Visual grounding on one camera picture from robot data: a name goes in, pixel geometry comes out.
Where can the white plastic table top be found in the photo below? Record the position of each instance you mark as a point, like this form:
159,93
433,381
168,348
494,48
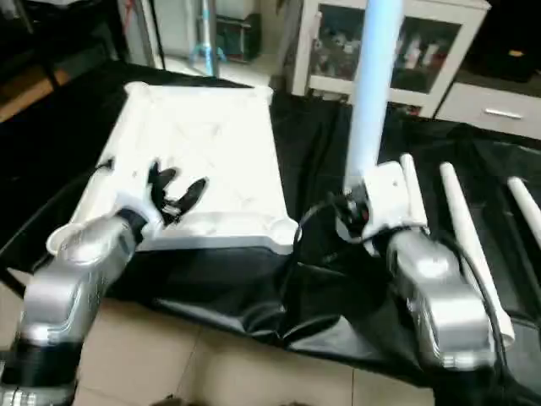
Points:
203,127

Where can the black mat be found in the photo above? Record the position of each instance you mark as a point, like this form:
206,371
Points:
253,287

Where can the white drawer unit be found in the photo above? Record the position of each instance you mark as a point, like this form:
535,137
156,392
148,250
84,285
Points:
465,114

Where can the light blue plastic stand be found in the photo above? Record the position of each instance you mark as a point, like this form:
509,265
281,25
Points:
207,38

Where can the white glass-door cabinet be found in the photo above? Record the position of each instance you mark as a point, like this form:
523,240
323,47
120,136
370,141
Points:
306,63

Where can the black box with orange label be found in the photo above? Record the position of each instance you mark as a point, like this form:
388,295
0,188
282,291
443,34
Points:
507,34

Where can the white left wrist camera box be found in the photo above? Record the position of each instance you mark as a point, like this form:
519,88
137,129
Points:
135,207

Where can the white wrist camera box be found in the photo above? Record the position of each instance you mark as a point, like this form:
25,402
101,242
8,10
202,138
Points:
135,207
393,199

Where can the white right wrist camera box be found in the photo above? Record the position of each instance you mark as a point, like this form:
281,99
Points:
393,199

